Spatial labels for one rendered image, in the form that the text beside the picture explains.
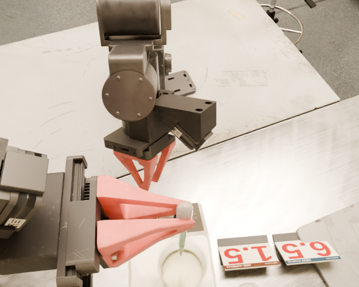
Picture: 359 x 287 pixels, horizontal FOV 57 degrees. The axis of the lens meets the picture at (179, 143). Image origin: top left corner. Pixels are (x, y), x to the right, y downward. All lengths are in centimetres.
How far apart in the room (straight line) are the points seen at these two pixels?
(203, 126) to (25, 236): 23
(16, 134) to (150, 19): 47
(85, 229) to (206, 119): 21
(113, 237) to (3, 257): 7
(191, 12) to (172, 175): 51
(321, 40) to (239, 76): 170
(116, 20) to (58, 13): 225
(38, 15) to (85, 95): 192
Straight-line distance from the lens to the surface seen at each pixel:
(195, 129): 40
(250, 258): 59
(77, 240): 25
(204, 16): 99
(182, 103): 41
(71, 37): 96
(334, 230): 67
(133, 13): 40
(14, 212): 22
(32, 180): 21
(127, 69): 34
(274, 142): 73
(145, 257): 52
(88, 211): 26
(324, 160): 74
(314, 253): 62
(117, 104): 36
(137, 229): 26
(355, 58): 245
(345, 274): 65
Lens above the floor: 149
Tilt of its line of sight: 58 degrees down
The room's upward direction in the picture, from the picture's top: straight up
